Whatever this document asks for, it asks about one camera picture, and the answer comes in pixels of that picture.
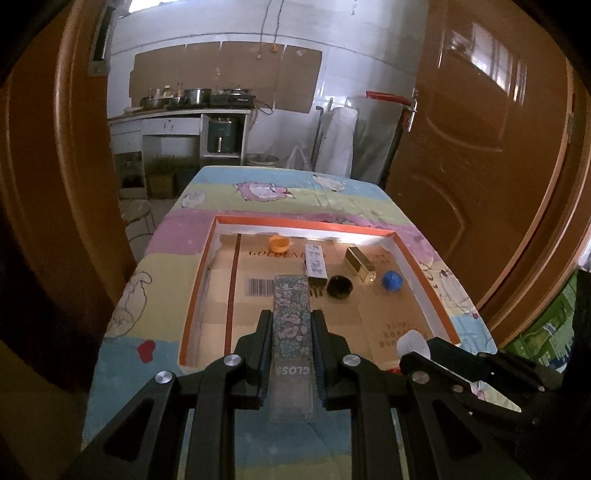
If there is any wooden door with lock plate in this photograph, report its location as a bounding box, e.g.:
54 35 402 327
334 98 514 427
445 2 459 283
0 0 139 393

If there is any white patterned box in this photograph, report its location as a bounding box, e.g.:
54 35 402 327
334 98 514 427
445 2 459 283
304 244 328 283

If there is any gold box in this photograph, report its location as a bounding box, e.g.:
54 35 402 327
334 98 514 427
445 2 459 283
345 246 378 284

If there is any white kitchen counter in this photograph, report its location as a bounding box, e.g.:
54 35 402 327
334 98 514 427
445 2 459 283
108 107 254 167

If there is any orange-rimmed cardboard tray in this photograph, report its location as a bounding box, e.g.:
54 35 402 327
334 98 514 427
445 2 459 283
178 215 462 374

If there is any wooden door with handle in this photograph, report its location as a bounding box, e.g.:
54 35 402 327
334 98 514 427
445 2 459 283
385 0 591 333

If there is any cardboard wall sheet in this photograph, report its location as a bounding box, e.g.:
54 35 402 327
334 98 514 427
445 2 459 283
128 41 324 114

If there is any black induction cooker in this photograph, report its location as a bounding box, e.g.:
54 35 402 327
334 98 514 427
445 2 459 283
210 92 257 107

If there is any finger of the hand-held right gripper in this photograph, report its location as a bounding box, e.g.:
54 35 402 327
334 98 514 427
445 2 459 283
399 352 523 415
426 338 504 370

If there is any floral patterned box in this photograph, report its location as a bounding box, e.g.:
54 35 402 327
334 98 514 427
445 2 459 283
270 274 315 423

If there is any white bottle cap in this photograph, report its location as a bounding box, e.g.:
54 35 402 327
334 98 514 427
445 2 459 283
397 330 431 358

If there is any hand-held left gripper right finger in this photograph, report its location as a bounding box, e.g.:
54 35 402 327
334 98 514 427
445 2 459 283
311 310 518 480

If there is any red ribbon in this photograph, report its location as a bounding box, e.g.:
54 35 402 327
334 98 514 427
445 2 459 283
366 90 409 104

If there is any metal door handle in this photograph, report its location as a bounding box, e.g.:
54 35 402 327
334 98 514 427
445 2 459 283
401 88 421 134

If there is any green crate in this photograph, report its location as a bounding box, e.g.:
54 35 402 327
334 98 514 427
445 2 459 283
503 272 591 374

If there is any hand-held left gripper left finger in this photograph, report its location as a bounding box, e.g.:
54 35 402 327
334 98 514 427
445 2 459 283
60 310 274 480

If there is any clear plastic bag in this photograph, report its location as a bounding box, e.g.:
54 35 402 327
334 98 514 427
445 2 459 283
288 145 317 171

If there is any dark green appliance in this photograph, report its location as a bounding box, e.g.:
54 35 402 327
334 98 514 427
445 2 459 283
207 117 241 154

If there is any black bottle cap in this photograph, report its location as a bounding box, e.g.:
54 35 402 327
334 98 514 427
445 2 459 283
326 274 354 301

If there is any metal lock plate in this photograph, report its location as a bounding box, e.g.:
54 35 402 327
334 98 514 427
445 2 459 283
89 4 115 77

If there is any cartoon printed blanket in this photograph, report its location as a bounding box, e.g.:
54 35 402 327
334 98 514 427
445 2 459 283
83 165 499 480

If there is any plastic-wrapped panel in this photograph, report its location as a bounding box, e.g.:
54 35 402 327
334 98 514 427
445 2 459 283
323 95 402 183

